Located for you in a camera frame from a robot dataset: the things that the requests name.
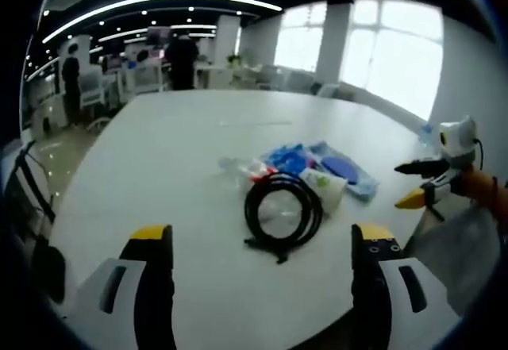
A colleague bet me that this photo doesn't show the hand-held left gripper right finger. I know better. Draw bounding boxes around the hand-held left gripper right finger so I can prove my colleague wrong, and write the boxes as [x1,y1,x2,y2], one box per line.
[351,222,464,350]

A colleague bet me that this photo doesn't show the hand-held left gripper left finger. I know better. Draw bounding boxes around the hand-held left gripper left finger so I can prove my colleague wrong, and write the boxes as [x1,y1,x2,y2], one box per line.
[65,224,176,350]

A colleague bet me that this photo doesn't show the clear plastic water bottle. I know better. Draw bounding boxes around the clear plastic water bottle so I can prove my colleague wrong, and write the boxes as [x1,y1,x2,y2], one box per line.
[418,122,438,149]

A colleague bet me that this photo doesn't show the blue pouch with disc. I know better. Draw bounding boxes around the blue pouch with disc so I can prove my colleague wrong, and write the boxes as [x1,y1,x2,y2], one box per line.
[308,140,379,202]

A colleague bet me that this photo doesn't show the blue plastic packet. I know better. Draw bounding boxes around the blue plastic packet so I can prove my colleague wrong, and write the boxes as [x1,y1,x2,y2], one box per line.
[261,141,315,175]

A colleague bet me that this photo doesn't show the clear plastic bag red contents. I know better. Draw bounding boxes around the clear plastic bag red contents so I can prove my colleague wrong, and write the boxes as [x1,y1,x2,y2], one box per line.
[217,155,275,187]

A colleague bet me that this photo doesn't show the large bright window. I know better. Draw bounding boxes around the large bright window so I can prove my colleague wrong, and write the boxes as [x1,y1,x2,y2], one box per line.
[339,0,445,117]

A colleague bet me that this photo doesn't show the black metal stand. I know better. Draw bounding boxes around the black metal stand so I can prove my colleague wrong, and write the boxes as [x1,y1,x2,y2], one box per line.
[2,140,57,232]

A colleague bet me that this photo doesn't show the white table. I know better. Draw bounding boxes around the white table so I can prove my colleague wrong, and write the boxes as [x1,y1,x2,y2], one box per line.
[47,89,479,350]

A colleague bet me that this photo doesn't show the curved ceiling light strip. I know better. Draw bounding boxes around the curved ceiling light strip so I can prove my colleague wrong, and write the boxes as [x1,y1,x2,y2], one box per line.
[41,0,283,44]

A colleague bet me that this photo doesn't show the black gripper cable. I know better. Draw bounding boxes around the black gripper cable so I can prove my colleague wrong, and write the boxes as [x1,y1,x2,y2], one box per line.
[472,137,486,169]

